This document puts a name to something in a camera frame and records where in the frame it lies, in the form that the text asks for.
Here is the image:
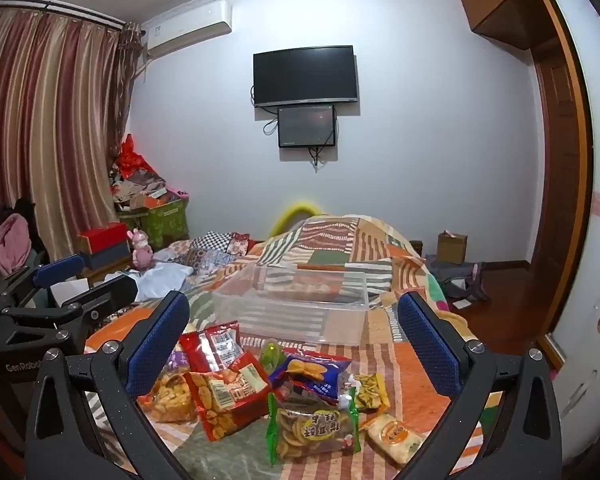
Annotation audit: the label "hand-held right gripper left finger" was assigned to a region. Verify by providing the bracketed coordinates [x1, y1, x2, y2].
[24, 289, 191, 480]

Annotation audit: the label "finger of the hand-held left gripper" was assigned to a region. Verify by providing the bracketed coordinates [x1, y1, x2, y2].
[2, 274, 140, 341]
[0, 254, 86, 311]

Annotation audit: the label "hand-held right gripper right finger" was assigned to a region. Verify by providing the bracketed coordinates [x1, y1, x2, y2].
[397, 290, 563, 480]

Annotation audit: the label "clear bag of orange chips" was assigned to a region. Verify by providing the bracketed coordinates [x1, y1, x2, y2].
[140, 355, 198, 423]

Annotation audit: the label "yellow fries snack packet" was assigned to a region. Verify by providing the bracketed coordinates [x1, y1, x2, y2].
[352, 372, 391, 413]

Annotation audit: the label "red cracker snack bag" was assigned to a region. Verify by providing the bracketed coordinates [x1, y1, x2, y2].
[184, 354, 272, 442]

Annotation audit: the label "small yellow biscuit packet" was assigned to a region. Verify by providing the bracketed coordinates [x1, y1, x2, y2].
[365, 414, 426, 466]

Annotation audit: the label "green jelly cup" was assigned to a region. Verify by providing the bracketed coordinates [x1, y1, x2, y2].
[260, 341, 286, 372]

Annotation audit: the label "blue snack bag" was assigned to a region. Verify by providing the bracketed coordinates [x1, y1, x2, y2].
[270, 352, 353, 408]

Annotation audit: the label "clear plastic storage bin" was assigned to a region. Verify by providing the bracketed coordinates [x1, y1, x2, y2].
[211, 265, 371, 346]

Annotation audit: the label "green-edged cracker bag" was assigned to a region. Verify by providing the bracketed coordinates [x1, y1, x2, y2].
[266, 382, 361, 465]

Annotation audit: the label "dark shoe box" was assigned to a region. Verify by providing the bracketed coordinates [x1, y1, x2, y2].
[82, 245, 133, 272]

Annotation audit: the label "red shoe box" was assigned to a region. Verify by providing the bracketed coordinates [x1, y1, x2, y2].
[77, 222, 131, 256]

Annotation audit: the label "light blue cloth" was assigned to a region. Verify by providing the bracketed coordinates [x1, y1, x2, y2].
[105, 262, 195, 303]

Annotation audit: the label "pink cloth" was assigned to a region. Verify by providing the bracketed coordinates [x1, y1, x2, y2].
[0, 213, 33, 277]

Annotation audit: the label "pink plush toy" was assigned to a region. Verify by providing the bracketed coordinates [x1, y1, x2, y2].
[130, 228, 156, 270]

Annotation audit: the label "grey clothes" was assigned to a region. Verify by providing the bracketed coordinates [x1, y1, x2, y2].
[425, 255, 492, 303]

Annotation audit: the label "green storage box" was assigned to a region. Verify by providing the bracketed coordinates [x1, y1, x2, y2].
[117, 199, 190, 251]

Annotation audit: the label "floral patterned quilt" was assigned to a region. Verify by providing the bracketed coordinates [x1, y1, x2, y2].
[155, 237, 253, 283]

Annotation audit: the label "brown cardboard box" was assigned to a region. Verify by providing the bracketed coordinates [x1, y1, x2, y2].
[437, 231, 468, 266]

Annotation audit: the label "checkered cloth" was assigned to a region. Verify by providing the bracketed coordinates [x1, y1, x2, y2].
[190, 231, 232, 257]

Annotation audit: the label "striped patchwork blanket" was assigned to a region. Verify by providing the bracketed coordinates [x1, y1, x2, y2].
[85, 215, 486, 480]

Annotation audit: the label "red plastic bag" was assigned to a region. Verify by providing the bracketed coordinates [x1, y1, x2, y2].
[119, 134, 153, 177]

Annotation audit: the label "striped pink curtain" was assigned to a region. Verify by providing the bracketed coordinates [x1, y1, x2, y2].
[0, 0, 142, 281]

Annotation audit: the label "white door with stickers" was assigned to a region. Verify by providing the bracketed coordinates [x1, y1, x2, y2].
[547, 0, 600, 441]

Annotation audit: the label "yellow hoop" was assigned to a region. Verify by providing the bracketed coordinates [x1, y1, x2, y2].
[270, 200, 326, 238]

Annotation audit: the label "wooden door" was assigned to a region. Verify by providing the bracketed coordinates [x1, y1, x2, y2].
[530, 0, 596, 361]

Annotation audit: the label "white air conditioner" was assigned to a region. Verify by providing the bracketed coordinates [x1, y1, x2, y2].
[141, 0, 233, 58]

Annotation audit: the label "wooden overhead cabinet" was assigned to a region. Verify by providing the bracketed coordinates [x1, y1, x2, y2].
[457, 0, 561, 51]

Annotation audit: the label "small black wall monitor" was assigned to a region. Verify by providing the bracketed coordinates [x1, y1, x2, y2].
[278, 104, 337, 149]

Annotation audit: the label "black wall television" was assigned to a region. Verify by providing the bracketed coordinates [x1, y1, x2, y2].
[253, 45, 359, 109]

